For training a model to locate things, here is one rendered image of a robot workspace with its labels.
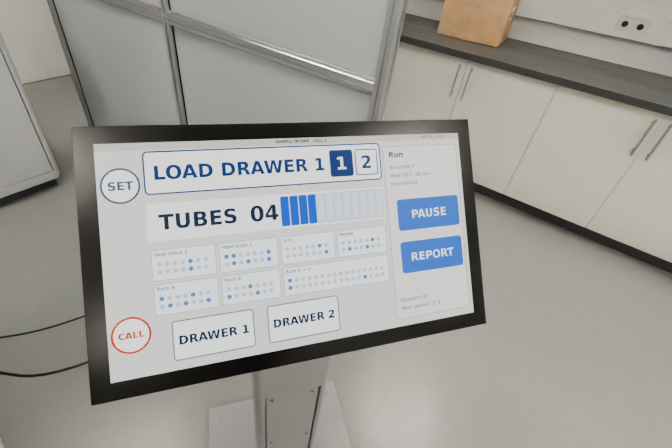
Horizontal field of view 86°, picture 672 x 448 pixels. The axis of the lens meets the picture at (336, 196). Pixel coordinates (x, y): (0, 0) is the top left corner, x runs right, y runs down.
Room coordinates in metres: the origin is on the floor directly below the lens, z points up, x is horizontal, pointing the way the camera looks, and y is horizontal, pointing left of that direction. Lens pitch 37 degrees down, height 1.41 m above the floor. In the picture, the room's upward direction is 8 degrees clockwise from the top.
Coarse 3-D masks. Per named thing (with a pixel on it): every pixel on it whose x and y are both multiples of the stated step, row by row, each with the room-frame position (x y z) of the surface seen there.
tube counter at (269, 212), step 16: (320, 192) 0.38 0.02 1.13; (336, 192) 0.39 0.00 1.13; (352, 192) 0.39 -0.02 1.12; (368, 192) 0.40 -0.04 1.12; (256, 208) 0.34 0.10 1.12; (272, 208) 0.35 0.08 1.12; (288, 208) 0.35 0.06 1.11; (304, 208) 0.36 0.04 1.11; (320, 208) 0.36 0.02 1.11; (336, 208) 0.37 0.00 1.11; (352, 208) 0.38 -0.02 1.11; (368, 208) 0.39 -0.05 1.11; (384, 208) 0.39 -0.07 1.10; (256, 224) 0.33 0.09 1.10; (272, 224) 0.33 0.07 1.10; (288, 224) 0.34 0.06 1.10; (304, 224) 0.35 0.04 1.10; (320, 224) 0.35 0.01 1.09
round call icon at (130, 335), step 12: (108, 324) 0.21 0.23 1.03; (120, 324) 0.21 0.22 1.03; (132, 324) 0.22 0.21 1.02; (144, 324) 0.22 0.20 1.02; (120, 336) 0.21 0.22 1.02; (132, 336) 0.21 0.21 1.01; (144, 336) 0.21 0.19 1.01; (120, 348) 0.20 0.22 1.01; (132, 348) 0.20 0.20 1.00; (144, 348) 0.20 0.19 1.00
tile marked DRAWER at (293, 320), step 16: (288, 304) 0.28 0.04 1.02; (304, 304) 0.28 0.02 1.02; (320, 304) 0.29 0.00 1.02; (336, 304) 0.29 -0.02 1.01; (272, 320) 0.26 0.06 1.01; (288, 320) 0.26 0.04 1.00; (304, 320) 0.27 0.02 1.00; (320, 320) 0.27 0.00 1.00; (336, 320) 0.28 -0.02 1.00; (272, 336) 0.25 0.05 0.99; (288, 336) 0.25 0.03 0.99; (304, 336) 0.26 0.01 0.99
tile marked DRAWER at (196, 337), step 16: (176, 320) 0.23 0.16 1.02; (192, 320) 0.24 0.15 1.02; (208, 320) 0.24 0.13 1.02; (224, 320) 0.24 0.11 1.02; (240, 320) 0.25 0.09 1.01; (176, 336) 0.22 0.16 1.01; (192, 336) 0.22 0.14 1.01; (208, 336) 0.23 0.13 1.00; (224, 336) 0.23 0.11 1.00; (240, 336) 0.24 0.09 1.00; (176, 352) 0.21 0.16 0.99; (192, 352) 0.21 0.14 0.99; (208, 352) 0.22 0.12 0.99; (224, 352) 0.22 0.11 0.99
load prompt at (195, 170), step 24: (336, 144) 0.43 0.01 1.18; (360, 144) 0.44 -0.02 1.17; (144, 168) 0.33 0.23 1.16; (168, 168) 0.34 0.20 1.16; (192, 168) 0.35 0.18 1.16; (216, 168) 0.36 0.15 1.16; (240, 168) 0.37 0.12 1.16; (264, 168) 0.38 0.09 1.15; (288, 168) 0.39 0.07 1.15; (312, 168) 0.40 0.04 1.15; (336, 168) 0.41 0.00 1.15; (360, 168) 0.42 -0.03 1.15; (144, 192) 0.31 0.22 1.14; (168, 192) 0.32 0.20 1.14; (192, 192) 0.33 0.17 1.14
